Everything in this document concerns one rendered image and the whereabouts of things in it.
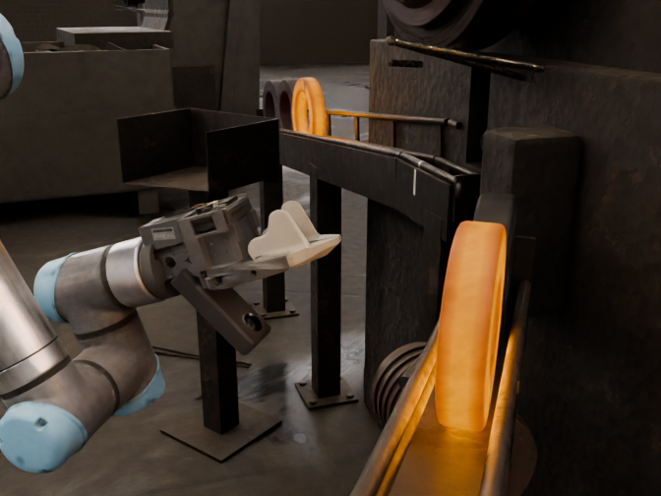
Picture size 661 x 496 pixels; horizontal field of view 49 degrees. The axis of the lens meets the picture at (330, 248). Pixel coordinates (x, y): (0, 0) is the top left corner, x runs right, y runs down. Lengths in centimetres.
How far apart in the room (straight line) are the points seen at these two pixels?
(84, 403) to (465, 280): 44
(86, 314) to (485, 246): 50
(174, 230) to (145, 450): 101
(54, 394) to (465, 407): 42
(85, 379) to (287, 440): 97
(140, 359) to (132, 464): 84
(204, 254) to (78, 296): 17
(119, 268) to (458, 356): 44
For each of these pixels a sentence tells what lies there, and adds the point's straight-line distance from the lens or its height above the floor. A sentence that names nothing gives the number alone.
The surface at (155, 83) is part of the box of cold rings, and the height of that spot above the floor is 60.
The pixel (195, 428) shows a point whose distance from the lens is 177.
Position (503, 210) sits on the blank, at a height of 78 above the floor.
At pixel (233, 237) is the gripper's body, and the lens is 75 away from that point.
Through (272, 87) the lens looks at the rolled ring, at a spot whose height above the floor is 71.
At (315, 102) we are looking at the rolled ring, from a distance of 174.
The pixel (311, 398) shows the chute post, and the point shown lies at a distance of 186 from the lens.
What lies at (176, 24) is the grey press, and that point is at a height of 83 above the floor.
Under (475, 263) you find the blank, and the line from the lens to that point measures 50.
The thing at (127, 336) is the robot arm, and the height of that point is 59.
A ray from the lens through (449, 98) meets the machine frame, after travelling 126.
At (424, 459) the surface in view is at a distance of 53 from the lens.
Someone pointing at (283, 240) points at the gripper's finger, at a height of 72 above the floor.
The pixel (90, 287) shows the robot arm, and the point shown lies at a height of 65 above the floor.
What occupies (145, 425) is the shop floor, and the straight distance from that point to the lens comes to 182.
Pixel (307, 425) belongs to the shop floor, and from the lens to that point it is 177.
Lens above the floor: 95
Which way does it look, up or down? 19 degrees down
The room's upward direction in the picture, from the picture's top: straight up
